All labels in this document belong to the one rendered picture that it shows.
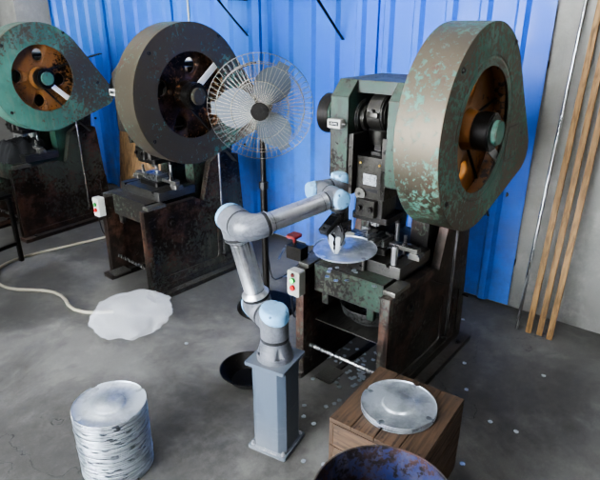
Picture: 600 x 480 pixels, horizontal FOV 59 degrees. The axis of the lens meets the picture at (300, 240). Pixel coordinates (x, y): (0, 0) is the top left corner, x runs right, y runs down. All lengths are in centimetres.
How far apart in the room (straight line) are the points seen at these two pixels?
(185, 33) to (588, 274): 273
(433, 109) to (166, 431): 181
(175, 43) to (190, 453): 216
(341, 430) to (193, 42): 229
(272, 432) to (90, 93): 348
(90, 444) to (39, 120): 305
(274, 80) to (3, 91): 236
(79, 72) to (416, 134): 352
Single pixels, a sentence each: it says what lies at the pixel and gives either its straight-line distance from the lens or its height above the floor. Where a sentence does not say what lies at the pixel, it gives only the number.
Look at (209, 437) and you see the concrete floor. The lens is 259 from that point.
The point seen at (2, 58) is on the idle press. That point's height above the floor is 149.
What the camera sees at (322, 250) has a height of 78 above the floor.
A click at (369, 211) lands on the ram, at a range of 247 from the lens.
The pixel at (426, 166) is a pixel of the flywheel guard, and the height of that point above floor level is 126.
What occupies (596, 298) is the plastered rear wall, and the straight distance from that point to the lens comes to 363.
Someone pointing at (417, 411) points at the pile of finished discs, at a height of 37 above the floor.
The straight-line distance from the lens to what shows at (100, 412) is 234.
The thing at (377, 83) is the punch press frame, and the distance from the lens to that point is 242.
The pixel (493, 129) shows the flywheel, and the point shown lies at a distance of 223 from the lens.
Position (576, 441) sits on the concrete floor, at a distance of 283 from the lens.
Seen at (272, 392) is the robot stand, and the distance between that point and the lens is 226.
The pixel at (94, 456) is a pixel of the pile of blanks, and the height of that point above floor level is 17.
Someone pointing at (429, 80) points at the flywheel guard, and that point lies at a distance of 198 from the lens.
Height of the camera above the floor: 173
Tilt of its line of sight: 22 degrees down
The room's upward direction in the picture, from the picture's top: straight up
